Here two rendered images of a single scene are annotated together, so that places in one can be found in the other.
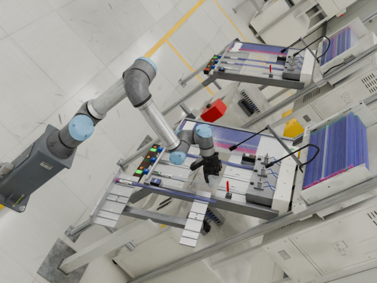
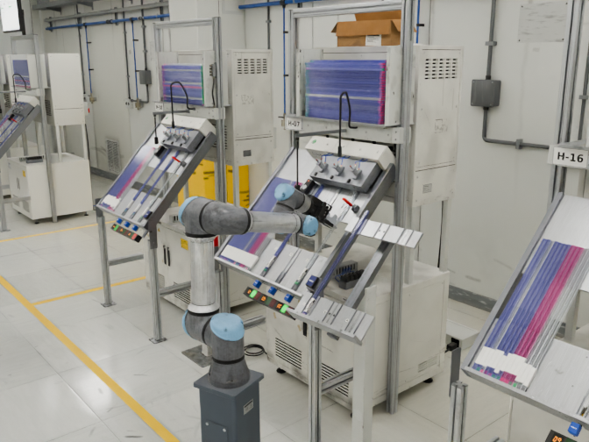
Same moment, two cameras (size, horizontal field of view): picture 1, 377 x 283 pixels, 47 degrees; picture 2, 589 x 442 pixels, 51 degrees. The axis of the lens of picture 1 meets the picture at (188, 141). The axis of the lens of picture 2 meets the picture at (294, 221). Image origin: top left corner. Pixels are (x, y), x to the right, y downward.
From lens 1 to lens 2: 116 cm
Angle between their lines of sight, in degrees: 28
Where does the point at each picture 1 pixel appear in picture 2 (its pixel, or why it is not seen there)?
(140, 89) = (234, 210)
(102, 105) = (209, 290)
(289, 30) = (71, 175)
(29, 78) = not seen: outside the picture
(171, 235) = not seen: hidden behind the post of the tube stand
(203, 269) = (408, 293)
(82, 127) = (230, 322)
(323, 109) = (246, 130)
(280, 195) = (375, 153)
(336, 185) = (395, 84)
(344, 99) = (247, 103)
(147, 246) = not seen: hidden behind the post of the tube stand
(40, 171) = (249, 422)
